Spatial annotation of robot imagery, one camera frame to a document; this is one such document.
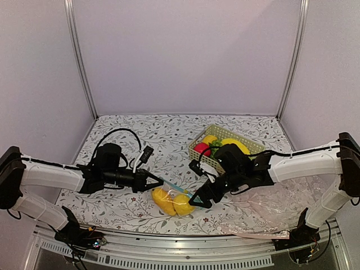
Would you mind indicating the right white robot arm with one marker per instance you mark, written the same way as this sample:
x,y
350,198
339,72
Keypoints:
x,y
266,168

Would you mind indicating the left aluminium frame post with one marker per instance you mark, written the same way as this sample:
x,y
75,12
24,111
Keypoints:
x,y
74,37

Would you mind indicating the yellow lemon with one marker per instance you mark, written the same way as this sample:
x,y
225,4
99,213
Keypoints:
x,y
181,205

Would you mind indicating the yellow mango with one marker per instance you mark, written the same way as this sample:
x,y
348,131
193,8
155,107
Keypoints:
x,y
163,200

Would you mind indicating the right aluminium frame post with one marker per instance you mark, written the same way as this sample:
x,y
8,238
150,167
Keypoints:
x,y
303,12

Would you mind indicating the yellow banana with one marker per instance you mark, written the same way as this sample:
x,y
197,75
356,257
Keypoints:
x,y
240,145

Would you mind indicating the crumpled clear plastic sheet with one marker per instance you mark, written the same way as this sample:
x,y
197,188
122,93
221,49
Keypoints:
x,y
271,212

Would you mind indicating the green grape bunch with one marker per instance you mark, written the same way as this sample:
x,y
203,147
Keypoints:
x,y
215,145

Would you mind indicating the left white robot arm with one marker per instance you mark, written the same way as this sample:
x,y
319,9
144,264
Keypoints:
x,y
19,171

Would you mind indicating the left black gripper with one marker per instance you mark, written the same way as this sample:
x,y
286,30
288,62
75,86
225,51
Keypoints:
x,y
140,180

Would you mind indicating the aluminium frame post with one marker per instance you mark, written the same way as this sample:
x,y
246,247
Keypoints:
x,y
303,12
74,37

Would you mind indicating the red apple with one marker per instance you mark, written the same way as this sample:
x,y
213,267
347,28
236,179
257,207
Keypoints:
x,y
203,148

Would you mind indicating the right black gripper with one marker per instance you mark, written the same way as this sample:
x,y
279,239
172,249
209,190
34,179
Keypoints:
x,y
206,188

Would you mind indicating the front aluminium rail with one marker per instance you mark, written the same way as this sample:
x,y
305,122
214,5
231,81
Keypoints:
x,y
133,250

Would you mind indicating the clear zip top bag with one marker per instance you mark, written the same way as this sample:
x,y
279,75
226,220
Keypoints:
x,y
173,190

